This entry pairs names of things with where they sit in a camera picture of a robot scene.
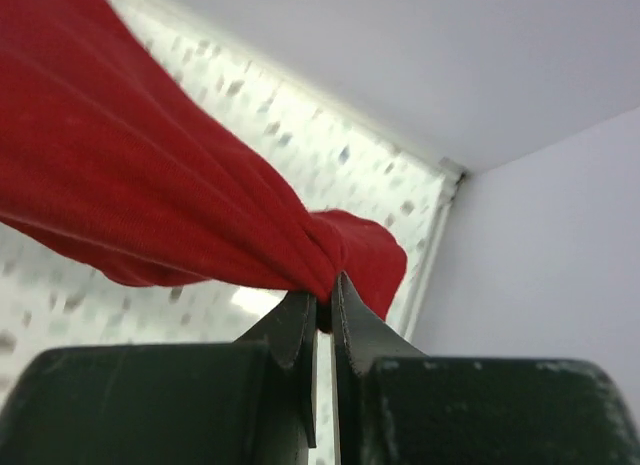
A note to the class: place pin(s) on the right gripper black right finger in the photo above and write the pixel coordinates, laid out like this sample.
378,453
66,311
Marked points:
395,405

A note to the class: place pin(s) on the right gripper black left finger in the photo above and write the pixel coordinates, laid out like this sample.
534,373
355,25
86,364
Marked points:
249,401

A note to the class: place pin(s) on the dark red t-shirt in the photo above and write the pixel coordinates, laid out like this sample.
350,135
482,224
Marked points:
105,160

